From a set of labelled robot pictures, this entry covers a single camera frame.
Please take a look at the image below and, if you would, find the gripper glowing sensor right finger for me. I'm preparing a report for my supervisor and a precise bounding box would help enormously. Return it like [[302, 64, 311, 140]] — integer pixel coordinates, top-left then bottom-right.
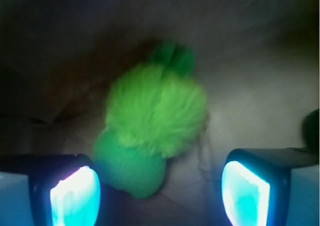
[[221, 148, 320, 225]]

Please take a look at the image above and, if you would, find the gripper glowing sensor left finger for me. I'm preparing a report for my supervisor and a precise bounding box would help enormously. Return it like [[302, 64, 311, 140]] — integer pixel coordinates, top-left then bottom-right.
[[0, 154, 101, 225]]

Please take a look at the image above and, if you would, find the brown paper bag bin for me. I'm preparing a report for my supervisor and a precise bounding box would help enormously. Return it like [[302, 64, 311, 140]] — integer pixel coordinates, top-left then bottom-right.
[[0, 0, 320, 225]]

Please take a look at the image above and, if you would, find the green plush animal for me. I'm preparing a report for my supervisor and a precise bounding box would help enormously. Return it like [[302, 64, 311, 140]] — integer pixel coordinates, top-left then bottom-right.
[[92, 42, 208, 198]]

